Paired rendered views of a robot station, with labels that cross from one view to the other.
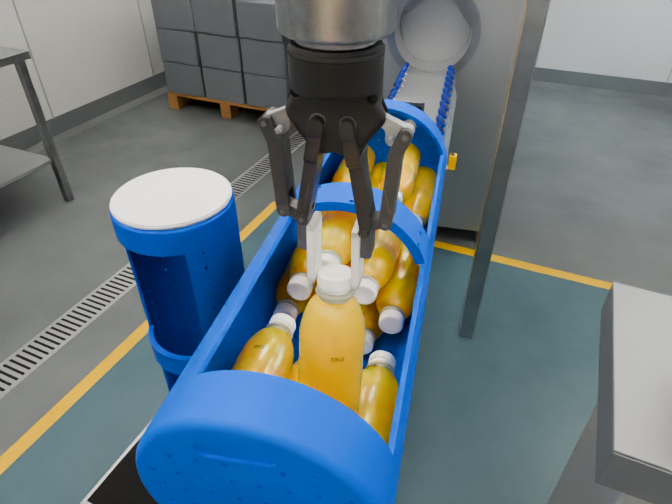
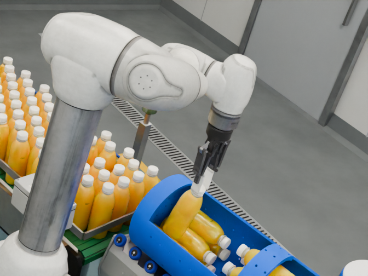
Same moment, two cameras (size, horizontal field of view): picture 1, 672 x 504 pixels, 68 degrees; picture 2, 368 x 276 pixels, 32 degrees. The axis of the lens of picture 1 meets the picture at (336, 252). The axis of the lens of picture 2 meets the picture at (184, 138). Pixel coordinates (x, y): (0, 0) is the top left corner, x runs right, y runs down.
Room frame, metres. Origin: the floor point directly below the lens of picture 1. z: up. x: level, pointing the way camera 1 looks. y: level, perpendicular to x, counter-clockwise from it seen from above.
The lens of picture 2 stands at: (0.87, -1.60, 2.37)
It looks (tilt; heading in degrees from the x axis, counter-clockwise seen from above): 29 degrees down; 109
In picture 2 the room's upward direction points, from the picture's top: 17 degrees clockwise
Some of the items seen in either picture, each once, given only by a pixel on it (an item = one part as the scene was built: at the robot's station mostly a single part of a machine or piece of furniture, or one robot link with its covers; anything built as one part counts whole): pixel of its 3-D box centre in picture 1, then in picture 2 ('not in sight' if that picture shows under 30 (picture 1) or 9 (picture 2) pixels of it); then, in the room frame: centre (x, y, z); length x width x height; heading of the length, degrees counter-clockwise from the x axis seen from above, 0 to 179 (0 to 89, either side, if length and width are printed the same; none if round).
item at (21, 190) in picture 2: not in sight; (43, 203); (-0.04, -0.14, 1.05); 0.20 x 0.10 x 0.10; 166
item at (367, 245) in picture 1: (376, 234); (196, 176); (0.39, -0.04, 1.36); 0.03 x 0.01 x 0.05; 76
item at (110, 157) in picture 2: not in sight; (104, 168); (-0.06, 0.26, 1.00); 0.07 x 0.07 x 0.19
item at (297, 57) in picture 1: (336, 97); (217, 137); (0.40, 0.00, 1.49); 0.08 x 0.07 x 0.09; 76
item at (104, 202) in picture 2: not in sight; (102, 211); (0.09, 0.04, 1.00); 0.07 x 0.07 x 0.19
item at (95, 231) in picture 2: not in sight; (126, 217); (0.15, 0.11, 0.96); 0.40 x 0.01 x 0.03; 76
